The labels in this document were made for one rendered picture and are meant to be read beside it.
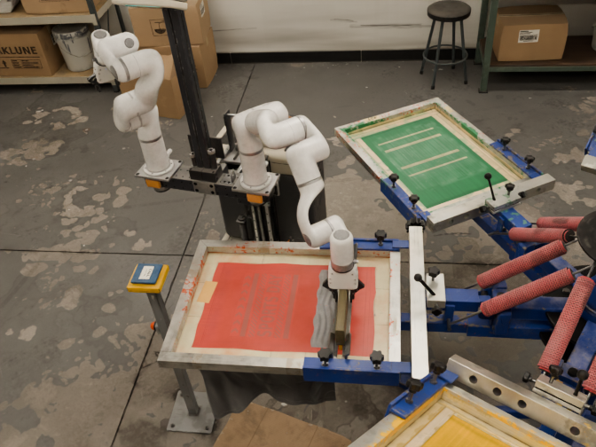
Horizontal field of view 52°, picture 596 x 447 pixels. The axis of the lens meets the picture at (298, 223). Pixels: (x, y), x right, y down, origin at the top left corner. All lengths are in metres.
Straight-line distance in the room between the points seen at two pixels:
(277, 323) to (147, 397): 1.27
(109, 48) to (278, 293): 1.05
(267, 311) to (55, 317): 1.88
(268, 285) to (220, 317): 0.22
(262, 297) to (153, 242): 1.91
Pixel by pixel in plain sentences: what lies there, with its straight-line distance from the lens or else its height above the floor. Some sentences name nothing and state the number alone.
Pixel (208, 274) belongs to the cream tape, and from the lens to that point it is 2.36.
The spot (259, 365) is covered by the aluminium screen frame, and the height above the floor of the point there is 0.99.
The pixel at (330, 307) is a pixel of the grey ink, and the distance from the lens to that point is 2.18.
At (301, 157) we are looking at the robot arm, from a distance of 1.94.
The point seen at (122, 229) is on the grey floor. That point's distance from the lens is 4.23.
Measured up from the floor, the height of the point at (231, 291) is 0.96.
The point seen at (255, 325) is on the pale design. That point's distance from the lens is 2.16.
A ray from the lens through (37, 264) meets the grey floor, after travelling 4.22.
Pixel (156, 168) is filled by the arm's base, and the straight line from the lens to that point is 2.60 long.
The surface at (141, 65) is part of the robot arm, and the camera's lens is 2.24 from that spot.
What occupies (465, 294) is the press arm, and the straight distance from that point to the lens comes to 2.13.
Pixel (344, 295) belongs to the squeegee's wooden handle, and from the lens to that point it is 2.07.
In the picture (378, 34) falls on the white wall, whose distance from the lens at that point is 5.73.
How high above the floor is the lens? 2.60
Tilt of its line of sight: 41 degrees down
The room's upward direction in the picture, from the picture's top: 6 degrees counter-clockwise
